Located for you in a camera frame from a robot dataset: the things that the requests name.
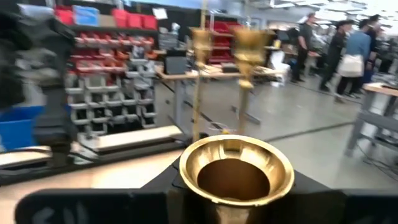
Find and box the shelf with red bins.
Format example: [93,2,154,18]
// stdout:
[206,20,246,65]

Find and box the blue plastic bin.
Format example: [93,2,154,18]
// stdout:
[0,105,45,152]

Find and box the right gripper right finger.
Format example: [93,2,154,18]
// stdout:
[257,170,346,224]

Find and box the parts bin storage rack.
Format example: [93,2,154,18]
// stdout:
[65,27,158,138]

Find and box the person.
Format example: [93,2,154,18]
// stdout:
[290,12,321,83]
[318,19,355,93]
[365,14,385,85]
[334,18,373,103]

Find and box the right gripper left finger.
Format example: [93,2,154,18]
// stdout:
[133,157,215,224]

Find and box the gold metal candlestick holder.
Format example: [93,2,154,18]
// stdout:
[229,26,276,136]
[178,134,295,224]
[189,27,215,142]

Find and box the blue storage box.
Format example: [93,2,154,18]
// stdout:
[73,5,100,27]

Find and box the grey metal work table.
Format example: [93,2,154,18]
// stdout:
[344,82,398,158]

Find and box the wooden top office desk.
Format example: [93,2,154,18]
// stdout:
[155,63,280,125]

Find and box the thin yellow pole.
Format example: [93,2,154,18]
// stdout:
[200,0,208,29]

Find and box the red storage box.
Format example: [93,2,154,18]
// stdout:
[54,7,75,26]

